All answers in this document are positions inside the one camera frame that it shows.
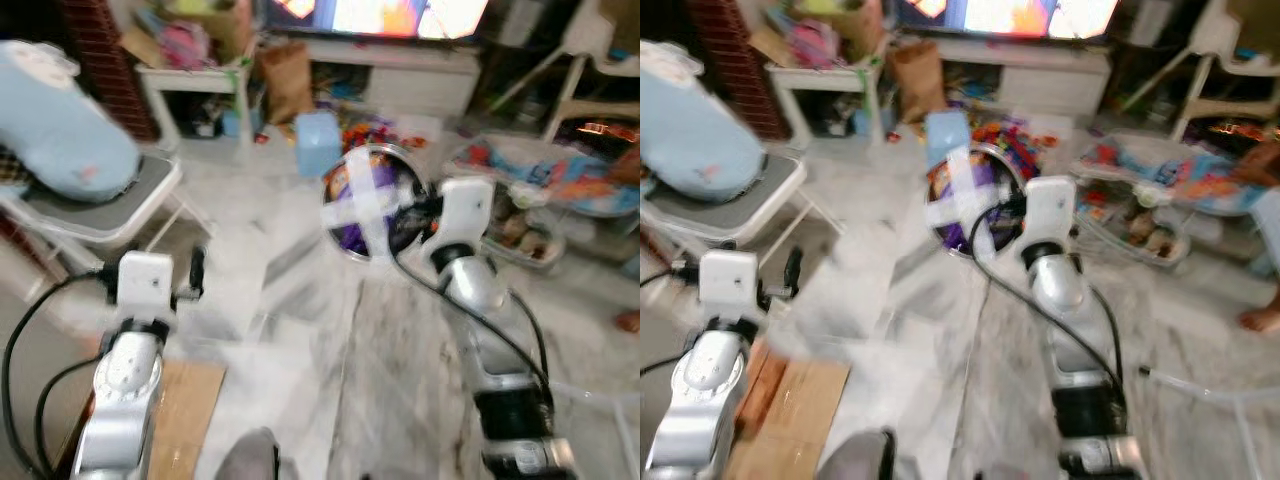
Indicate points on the cream plastic chair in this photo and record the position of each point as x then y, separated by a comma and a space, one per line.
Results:
590, 40
1215, 40

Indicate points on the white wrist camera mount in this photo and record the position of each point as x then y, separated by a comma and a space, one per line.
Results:
146, 285
1050, 210
468, 210
728, 285

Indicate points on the pink bag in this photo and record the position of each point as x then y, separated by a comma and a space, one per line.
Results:
815, 45
185, 45

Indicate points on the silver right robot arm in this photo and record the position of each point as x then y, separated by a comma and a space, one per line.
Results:
480, 300
1065, 300

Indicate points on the taped steel bowl with snacks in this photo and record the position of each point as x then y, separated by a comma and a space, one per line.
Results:
365, 200
965, 195

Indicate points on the white television stand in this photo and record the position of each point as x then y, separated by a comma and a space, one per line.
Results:
1050, 85
420, 85

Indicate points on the tray of small toys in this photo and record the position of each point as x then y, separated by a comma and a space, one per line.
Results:
520, 235
1140, 235

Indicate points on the white folding chair grey seat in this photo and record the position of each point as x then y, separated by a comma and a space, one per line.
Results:
740, 215
110, 215

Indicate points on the flat screen television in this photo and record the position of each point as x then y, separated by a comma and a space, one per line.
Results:
1010, 15
380, 15

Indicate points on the light blue box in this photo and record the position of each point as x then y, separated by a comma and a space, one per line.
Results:
318, 145
945, 135

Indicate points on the red brick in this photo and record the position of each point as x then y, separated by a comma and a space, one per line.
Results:
765, 390

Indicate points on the flat brown cardboard sheet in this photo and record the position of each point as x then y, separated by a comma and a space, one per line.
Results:
185, 420
800, 420

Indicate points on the grey left robot leg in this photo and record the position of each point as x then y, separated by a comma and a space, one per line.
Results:
858, 460
250, 460

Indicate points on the light blue plush pillow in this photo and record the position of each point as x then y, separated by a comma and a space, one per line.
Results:
60, 130
695, 130

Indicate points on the colourful baby play mat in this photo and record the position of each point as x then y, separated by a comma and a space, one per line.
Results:
1160, 165
540, 165

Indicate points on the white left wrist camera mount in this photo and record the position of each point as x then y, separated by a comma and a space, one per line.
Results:
728, 285
146, 285

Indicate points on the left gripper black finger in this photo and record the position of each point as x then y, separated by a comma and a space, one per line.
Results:
793, 270
197, 270

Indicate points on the white shelf table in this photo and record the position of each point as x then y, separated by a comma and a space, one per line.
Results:
820, 78
190, 78

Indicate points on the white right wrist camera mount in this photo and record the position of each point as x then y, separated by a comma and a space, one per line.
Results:
468, 210
1050, 210

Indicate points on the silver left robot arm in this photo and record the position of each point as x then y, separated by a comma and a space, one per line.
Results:
125, 380
705, 385

